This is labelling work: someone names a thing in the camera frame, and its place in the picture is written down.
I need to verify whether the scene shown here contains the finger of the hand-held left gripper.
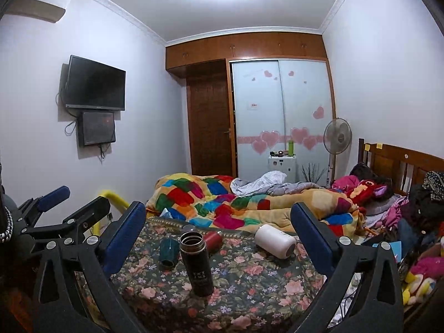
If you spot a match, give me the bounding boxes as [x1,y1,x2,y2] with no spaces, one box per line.
[14,186,71,230]
[25,196,112,248]

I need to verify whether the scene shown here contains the grey striped cloth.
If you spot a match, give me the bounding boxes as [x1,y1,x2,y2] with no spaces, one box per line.
[230,171,327,197]

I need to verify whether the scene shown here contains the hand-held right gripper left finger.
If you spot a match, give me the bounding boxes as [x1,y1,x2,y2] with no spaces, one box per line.
[33,201,147,333]

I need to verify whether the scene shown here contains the wooden overhead cabinet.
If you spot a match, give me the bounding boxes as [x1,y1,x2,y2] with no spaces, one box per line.
[165,32,329,79]

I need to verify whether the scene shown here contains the white cup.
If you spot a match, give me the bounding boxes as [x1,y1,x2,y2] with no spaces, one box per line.
[254,224,297,259]

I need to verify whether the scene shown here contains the yellow rail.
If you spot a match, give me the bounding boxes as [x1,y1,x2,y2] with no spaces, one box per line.
[91,190,126,237]

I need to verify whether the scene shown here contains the yellow plush toy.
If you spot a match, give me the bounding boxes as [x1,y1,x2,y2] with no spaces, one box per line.
[402,266,436,306]

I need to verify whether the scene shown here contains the red plush toy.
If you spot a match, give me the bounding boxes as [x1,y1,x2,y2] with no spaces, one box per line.
[345,179,393,208]

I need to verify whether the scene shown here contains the floral table cloth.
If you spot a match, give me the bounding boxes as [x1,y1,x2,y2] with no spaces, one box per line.
[74,217,363,333]

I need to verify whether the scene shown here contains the wooden headboard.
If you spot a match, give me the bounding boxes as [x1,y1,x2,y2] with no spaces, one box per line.
[358,138,444,199]

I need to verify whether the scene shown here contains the wooden door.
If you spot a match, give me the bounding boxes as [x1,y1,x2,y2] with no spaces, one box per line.
[186,60,238,178]

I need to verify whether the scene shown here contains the dark teal cup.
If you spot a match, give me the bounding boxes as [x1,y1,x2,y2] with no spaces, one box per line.
[159,238,180,270]

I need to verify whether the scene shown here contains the small black monitor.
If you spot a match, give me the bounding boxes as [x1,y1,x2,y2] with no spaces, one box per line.
[78,111,117,147]

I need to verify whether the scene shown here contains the black thermos flask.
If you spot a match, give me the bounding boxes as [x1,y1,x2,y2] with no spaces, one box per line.
[179,231,215,297]

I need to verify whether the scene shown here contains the small white cabinet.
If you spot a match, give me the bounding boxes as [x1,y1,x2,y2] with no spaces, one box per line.
[267,155,298,184]

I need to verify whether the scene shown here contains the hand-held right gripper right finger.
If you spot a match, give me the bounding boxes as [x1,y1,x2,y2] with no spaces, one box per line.
[288,202,405,333]

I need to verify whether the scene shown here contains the colourful patchwork quilt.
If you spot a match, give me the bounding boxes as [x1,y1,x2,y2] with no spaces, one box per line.
[146,173,365,241]

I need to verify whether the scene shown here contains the dried plant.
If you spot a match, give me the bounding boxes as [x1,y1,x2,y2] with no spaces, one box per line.
[301,163,327,185]

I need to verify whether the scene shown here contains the wardrobe sliding doors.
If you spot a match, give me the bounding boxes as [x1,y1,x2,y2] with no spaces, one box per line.
[229,59,336,185]

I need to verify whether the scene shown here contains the standing fan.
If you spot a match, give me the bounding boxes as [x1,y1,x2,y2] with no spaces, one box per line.
[323,118,353,186]

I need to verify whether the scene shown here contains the pile of clothes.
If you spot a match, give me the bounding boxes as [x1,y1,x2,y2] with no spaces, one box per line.
[397,171,444,247]

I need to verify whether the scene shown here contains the wall television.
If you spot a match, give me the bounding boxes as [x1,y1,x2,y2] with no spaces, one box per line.
[60,55,126,112]

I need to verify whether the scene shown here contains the pink cloth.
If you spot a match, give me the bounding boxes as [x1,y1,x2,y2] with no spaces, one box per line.
[331,175,361,192]

